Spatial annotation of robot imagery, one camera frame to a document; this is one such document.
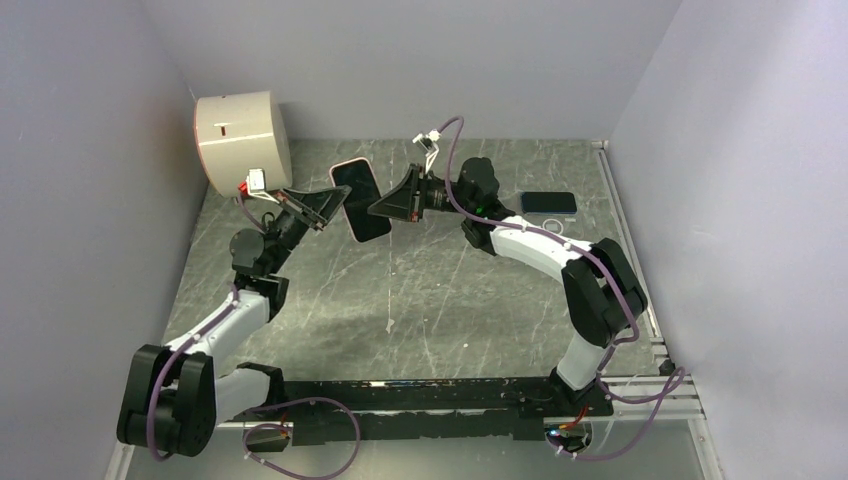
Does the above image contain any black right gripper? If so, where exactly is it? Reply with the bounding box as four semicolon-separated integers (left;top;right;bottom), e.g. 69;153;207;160
366;165;473;224

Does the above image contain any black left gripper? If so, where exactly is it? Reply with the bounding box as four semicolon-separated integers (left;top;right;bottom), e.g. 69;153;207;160
267;187;353;275

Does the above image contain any blue phone black screen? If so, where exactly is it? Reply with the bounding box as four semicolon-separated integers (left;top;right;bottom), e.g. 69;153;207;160
520;191;578;215

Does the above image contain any clear phone case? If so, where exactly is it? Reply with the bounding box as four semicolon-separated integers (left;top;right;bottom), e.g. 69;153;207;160
541;215;577;236

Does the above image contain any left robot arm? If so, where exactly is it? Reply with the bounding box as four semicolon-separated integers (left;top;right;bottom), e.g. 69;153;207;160
116;186;351;461

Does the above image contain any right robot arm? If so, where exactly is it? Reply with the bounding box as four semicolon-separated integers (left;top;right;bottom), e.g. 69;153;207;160
368;157;648;415

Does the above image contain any cream round cylinder box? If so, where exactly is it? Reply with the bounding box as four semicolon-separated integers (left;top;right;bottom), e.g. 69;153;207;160
193;91;293;198

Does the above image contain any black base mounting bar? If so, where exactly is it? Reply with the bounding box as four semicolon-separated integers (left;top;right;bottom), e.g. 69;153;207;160
236;375;614;446

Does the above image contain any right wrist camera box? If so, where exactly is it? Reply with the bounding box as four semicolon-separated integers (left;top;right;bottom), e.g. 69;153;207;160
412;129;441;172

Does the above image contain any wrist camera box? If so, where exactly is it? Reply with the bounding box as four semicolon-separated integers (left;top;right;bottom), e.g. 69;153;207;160
412;129;441;172
239;168;268;199

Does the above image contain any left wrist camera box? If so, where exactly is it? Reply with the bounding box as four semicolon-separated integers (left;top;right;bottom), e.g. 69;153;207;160
239;168;268;199

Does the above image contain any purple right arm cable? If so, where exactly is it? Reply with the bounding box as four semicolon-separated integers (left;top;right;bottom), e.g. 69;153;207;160
427;116;687;464

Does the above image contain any aluminium frame rail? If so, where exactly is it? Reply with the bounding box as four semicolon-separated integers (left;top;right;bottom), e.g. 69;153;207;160
116;157;692;465

